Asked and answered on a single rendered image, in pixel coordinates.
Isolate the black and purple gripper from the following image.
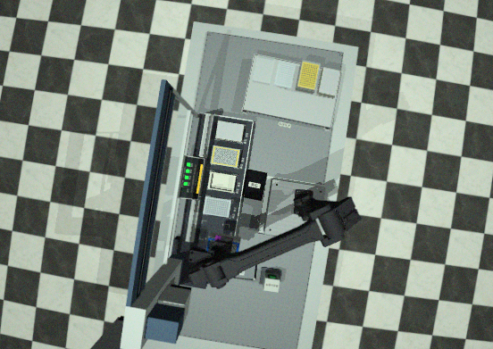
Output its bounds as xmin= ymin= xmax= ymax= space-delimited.
xmin=213 ymin=236 xmax=233 ymax=255

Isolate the grey tip rack with blue edge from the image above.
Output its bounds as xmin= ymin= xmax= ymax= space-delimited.
xmin=206 ymin=232 xmax=241 ymax=253

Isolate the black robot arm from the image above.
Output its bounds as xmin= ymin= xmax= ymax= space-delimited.
xmin=188 ymin=189 xmax=362 ymax=289

